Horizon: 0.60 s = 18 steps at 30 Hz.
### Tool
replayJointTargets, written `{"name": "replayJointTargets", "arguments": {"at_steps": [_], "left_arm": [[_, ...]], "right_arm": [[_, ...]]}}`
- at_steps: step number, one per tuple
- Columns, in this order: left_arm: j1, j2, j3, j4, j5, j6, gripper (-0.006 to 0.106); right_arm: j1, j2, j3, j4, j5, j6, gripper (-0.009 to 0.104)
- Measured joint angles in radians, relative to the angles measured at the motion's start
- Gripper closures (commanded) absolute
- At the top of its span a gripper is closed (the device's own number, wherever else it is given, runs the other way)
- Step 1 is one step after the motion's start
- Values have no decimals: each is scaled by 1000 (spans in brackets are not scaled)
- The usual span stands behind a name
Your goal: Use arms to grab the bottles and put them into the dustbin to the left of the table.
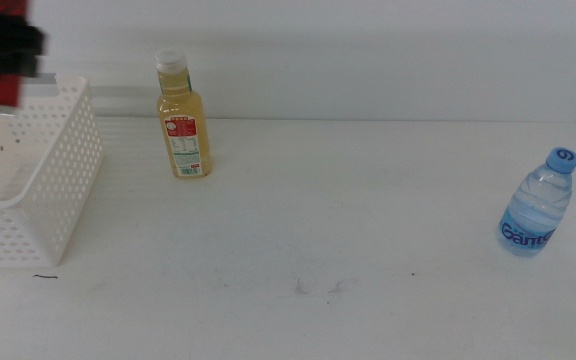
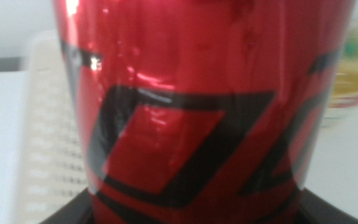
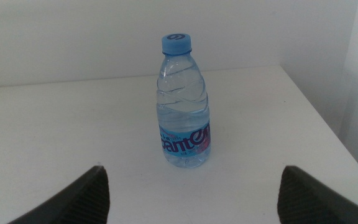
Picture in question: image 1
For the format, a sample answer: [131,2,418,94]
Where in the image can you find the yellow tea bottle white cap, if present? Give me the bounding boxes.
[154,48,214,180]

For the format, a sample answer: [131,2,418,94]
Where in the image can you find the clear water bottle blue cap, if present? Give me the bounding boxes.
[497,146,576,259]

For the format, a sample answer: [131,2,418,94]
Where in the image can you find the white perforated plastic basket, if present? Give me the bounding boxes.
[0,74,105,269]

